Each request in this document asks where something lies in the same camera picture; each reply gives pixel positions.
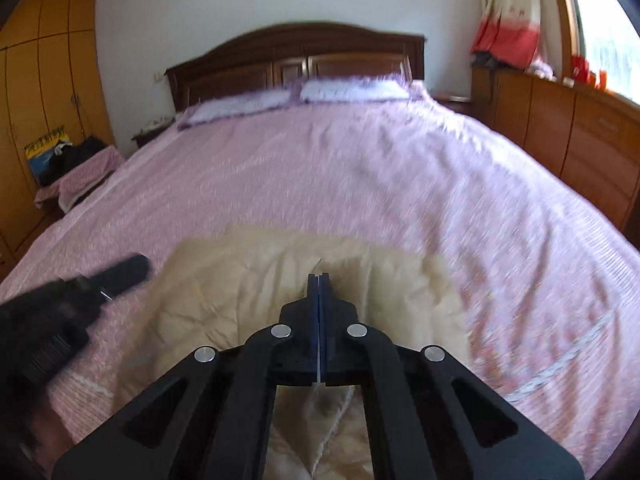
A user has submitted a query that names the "beige down jacket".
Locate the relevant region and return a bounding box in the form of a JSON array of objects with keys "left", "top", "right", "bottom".
[{"left": 112, "top": 222, "right": 471, "bottom": 480}]

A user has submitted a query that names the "floral cream and red curtain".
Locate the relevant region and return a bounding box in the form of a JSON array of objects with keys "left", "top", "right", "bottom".
[{"left": 470, "top": 0, "right": 551, "bottom": 73}]

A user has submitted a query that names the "dark wooden headboard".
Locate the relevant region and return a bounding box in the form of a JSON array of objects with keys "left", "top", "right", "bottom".
[{"left": 165, "top": 22, "right": 426, "bottom": 113}]

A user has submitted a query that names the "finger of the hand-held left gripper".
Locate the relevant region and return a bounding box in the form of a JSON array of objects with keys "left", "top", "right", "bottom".
[{"left": 97, "top": 254, "right": 153, "bottom": 298}]

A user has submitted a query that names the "bed with pink bedspread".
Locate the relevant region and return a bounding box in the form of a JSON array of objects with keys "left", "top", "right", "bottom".
[{"left": 0, "top": 80, "right": 640, "bottom": 480}]

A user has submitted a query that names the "purple frilled pillow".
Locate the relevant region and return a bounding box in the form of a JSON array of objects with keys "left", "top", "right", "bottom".
[
  {"left": 299, "top": 76, "right": 411, "bottom": 103},
  {"left": 177, "top": 89, "right": 293, "bottom": 131}
]

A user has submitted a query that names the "dark clothes pile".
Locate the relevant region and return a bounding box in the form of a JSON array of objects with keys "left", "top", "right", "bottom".
[{"left": 40, "top": 137, "right": 108, "bottom": 186}]

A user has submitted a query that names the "long wooden low cabinet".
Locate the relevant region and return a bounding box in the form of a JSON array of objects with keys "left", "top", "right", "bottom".
[{"left": 472, "top": 67, "right": 640, "bottom": 241}]

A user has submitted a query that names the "window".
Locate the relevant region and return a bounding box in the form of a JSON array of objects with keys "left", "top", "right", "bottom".
[{"left": 555, "top": 0, "right": 640, "bottom": 106}]

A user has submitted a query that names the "pink patterned cloth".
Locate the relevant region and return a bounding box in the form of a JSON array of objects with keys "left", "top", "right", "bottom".
[{"left": 35, "top": 150, "right": 126, "bottom": 213}]

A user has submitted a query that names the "yellow and blue bag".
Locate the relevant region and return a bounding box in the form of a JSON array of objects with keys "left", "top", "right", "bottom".
[{"left": 25, "top": 130, "right": 67, "bottom": 186}]

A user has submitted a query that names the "yellow wooden wardrobe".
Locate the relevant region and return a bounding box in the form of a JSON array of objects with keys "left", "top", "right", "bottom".
[{"left": 0, "top": 0, "right": 118, "bottom": 281}]

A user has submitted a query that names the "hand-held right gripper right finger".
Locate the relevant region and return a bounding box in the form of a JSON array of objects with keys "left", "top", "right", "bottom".
[{"left": 318, "top": 272, "right": 586, "bottom": 480}]

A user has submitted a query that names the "dark wooden nightstand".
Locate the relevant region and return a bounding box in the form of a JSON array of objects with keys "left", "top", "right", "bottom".
[
  {"left": 131, "top": 120, "right": 176, "bottom": 148},
  {"left": 432, "top": 92, "right": 473, "bottom": 116}
]

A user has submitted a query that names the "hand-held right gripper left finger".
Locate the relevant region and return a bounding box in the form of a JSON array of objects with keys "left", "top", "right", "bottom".
[{"left": 51, "top": 272, "right": 321, "bottom": 480}]

